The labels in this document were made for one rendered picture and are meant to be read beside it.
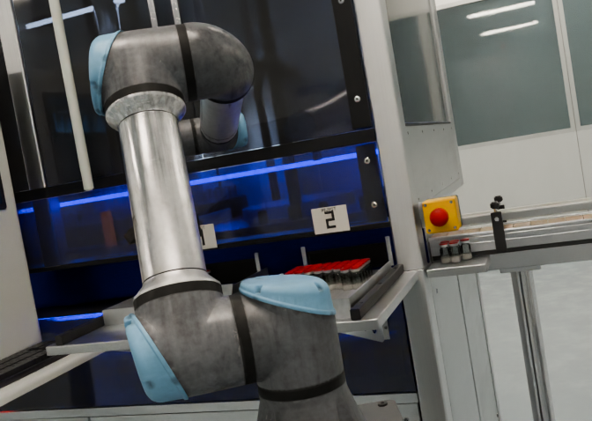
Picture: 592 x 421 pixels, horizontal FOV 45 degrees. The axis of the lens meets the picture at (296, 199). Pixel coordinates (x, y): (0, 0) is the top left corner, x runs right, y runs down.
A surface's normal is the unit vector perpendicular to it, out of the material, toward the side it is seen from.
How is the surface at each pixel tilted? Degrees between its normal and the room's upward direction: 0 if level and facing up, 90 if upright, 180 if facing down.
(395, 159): 90
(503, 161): 90
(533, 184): 90
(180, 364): 91
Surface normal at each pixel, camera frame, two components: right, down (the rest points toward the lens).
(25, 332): 0.93, -0.14
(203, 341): 0.11, -0.30
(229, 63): 0.77, 0.15
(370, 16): -0.33, 0.11
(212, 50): 0.52, -0.12
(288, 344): 0.16, 0.07
